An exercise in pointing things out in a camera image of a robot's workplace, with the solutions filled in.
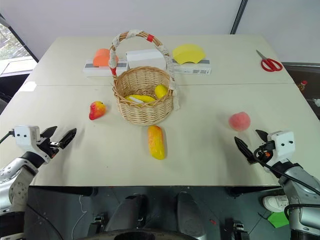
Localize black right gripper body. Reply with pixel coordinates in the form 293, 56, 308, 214
253, 140, 273, 168

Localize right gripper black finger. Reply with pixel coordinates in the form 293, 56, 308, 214
255, 129, 269, 143
234, 136, 256, 165

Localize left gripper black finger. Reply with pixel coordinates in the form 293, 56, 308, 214
39, 125, 58, 139
58, 127, 77, 150

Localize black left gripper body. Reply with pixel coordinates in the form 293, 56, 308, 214
36, 136, 61, 159

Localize pink peach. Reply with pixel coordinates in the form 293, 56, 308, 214
228, 111, 251, 132

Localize red yellow mango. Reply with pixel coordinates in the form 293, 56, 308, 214
89, 100, 107, 121

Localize white shoe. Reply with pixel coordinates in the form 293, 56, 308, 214
262, 194, 290, 213

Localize green paper sheet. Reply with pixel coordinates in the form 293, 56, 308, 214
267, 211, 291, 229

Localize flat white box grey stripe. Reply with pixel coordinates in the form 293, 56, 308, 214
82, 59, 130, 78

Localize dark rounded shape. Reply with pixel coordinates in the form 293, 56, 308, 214
176, 191, 208, 238

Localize yellow banana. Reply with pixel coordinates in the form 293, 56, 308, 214
124, 94, 156, 107

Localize orange foam block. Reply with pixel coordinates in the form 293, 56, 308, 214
92, 48, 119, 68

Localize long yellow orange mango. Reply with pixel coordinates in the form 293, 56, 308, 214
147, 125, 166, 161

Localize yellow lemon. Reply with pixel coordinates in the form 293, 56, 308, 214
154, 84, 169, 99

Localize yellow curved foam block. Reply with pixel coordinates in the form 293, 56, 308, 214
171, 43, 207, 65

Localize tall plain white box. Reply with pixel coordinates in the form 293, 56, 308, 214
125, 48, 167, 71

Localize black diagonal pole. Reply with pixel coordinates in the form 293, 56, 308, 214
229, 0, 249, 35

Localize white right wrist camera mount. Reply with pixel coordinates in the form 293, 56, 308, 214
264, 130, 296, 167

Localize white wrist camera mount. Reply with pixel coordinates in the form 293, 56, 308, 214
264, 130, 296, 167
13, 125, 55, 165

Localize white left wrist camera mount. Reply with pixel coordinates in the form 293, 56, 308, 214
13, 125, 55, 165

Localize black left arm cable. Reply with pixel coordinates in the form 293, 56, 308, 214
0, 129, 16, 146

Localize thin white wire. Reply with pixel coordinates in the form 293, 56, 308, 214
73, 194, 85, 237

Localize red handled scissors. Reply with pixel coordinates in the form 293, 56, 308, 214
255, 49, 284, 73

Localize wicker basket with handle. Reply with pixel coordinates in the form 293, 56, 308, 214
108, 29, 181, 127

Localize black window frame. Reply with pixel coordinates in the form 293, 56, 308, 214
0, 12, 40, 63

